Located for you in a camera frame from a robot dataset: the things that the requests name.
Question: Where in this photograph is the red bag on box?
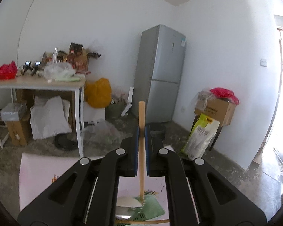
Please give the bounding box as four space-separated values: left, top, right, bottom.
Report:
210 87 240 105

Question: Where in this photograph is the red plastic bag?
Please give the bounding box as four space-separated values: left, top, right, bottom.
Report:
0 61 18 80

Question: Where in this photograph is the pink patterned tablecloth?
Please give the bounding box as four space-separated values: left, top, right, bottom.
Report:
19 144 175 226

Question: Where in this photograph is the wooden chopstick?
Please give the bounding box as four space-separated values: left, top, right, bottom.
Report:
114 219 170 225
138 101 146 204

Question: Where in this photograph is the large metal spoon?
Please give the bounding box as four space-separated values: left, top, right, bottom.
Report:
115 206 134 220

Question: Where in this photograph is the white rice bag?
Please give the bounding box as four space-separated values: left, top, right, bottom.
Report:
181 114 220 160

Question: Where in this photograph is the silver refrigerator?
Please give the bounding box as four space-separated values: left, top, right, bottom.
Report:
131 24 186 123

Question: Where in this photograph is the clear plastic bag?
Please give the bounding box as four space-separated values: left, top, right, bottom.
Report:
44 62 76 80

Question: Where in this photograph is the yellow plastic bag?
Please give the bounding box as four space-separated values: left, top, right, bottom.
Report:
84 78 112 109

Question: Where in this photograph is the cardboard box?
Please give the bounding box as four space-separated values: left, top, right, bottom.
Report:
194 92 236 127

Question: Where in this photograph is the mint green utensil holder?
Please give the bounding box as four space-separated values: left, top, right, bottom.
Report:
130 194 165 221

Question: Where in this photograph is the white plastic bag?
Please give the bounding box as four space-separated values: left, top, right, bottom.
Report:
30 96 72 140

